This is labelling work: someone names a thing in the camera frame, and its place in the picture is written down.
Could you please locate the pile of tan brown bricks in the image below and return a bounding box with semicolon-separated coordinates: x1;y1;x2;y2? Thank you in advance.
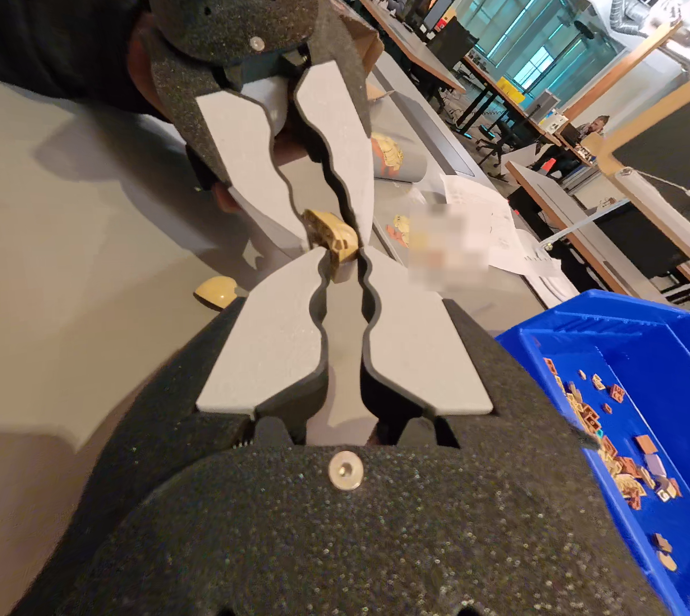
542;356;685;574

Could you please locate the wooden table with black legs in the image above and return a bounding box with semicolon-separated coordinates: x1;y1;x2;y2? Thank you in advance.
463;55;595;168

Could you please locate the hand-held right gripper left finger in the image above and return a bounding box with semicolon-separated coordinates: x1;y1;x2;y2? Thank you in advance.
195;247;330;447

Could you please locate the tan dome brick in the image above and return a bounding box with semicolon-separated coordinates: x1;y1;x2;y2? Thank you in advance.
193;275;241;311

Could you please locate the grey desk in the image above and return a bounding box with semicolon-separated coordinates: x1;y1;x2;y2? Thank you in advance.
0;50;583;611

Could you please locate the torn cardboard box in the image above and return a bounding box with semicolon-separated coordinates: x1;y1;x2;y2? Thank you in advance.
339;14;386;76

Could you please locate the grey top wooden edged table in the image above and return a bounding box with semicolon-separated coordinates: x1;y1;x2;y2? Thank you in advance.
506;159;670;305

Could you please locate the grey instruction booklet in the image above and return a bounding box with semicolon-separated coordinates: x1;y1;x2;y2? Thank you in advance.
369;131;449;299

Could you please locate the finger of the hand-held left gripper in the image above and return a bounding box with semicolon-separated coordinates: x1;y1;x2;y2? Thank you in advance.
294;60;376;246
195;89;312;251

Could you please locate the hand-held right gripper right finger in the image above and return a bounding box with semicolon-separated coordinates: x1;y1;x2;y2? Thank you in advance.
358;247;495;447

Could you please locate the yellow plastic bin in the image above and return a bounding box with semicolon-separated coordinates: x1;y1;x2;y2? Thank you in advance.
494;75;527;106

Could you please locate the white printed paper bag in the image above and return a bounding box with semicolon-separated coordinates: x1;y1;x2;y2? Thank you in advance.
439;173;581;305

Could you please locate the blue plastic bin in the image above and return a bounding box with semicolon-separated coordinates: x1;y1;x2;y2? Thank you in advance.
495;289;690;616

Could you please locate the long wooden edged table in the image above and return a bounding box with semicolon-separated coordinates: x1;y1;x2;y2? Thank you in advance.
308;0;467;95

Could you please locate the white metal bracket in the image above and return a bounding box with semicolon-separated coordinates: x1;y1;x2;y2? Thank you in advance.
616;166;690;253

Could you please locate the person's left hand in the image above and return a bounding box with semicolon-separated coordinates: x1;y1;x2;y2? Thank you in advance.
128;15;244;214

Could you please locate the black computer monitor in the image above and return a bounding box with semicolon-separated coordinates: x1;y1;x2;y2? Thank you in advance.
430;15;480;71

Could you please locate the tan curved brick assembly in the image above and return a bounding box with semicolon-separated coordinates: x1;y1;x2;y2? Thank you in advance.
301;209;361;283

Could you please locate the black board with wooden rim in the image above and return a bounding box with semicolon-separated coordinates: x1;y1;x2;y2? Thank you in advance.
595;83;690;283

